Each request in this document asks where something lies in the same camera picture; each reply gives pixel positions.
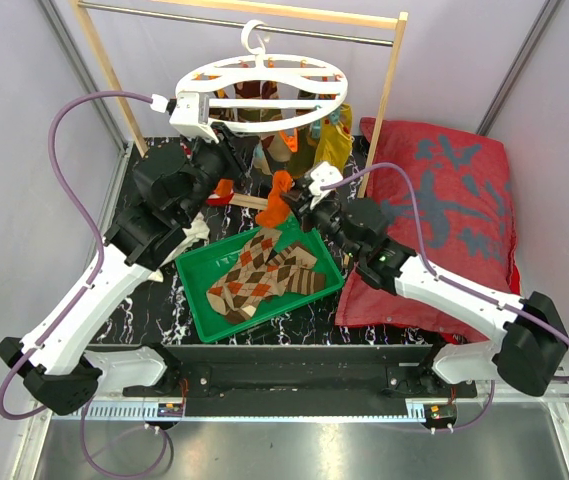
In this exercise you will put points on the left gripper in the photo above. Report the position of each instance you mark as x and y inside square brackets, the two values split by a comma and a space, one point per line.
[226, 149]

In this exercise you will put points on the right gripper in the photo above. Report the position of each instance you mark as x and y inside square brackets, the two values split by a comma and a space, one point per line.
[300, 202]

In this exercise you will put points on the orange clothespin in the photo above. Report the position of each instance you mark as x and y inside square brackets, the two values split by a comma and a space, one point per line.
[290, 139]

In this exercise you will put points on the white round clip hanger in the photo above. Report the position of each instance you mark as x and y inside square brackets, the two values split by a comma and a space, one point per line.
[257, 93]

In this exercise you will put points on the teal clothespin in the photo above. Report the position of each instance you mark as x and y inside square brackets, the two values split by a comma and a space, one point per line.
[333, 118]

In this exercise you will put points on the red white striped sock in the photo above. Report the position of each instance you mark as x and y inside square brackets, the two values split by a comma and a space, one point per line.
[215, 200]

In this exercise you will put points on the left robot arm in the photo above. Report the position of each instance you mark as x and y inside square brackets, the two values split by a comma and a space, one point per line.
[162, 221]

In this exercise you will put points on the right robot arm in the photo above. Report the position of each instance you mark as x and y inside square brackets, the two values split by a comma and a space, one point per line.
[525, 339]

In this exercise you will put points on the brown beige striped sock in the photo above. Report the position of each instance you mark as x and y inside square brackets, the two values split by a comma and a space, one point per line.
[295, 270]

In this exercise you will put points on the white cloth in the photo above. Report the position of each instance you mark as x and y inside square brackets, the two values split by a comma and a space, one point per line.
[198, 230]

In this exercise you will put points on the mustard yellow sock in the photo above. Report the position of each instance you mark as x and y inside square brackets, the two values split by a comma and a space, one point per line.
[335, 143]

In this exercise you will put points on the orange argyle sock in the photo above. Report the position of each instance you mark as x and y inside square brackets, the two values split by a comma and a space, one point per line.
[250, 281]

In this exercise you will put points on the green plastic tray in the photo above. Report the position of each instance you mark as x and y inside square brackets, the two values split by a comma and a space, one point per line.
[201, 268]

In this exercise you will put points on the red patterned pillow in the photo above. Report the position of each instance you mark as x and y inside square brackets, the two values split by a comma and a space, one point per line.
[452, 198]

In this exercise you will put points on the metal hanging rod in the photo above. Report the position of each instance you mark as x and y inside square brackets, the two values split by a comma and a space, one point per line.
[235, 25]

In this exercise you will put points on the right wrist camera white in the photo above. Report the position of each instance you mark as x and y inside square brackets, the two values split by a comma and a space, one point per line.
[320, 180]

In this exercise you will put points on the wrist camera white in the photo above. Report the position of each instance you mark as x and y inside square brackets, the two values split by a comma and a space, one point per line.
[190, 116]
[320, 180]

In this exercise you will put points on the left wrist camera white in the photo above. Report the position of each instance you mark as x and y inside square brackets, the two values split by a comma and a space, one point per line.
[190, 116]

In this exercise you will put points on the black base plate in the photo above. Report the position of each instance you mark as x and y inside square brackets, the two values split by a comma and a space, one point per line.
[344, 384]

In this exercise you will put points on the wooden clothes rack frame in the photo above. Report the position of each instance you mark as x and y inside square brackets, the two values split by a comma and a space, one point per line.
[260, 8]

